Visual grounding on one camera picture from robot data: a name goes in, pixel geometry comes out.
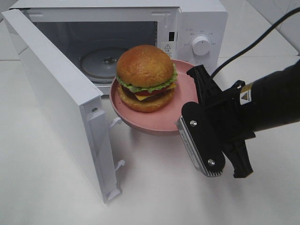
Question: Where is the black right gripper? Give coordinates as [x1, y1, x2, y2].
[187, 65, 255, 178]

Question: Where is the pink round plate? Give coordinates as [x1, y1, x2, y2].
[110, 60, 198, 135]

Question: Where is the toy burger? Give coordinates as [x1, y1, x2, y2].
[116, 45, 177, 113]

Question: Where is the white microwave door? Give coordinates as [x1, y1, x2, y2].
[3, 9, 124, 202]

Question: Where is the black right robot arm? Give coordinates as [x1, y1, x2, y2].
[178, 63, 300, 178]

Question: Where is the upper white microwave knob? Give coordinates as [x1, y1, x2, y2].
[191, 35, 210, 56]

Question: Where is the glass microwave turntable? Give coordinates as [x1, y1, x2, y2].
[80, 47, 128, 84]

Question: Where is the white microwave oven body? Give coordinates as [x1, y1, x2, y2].
[7, 0, 228, 95]

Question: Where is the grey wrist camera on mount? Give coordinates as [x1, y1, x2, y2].
[176, 102, 225, 177]

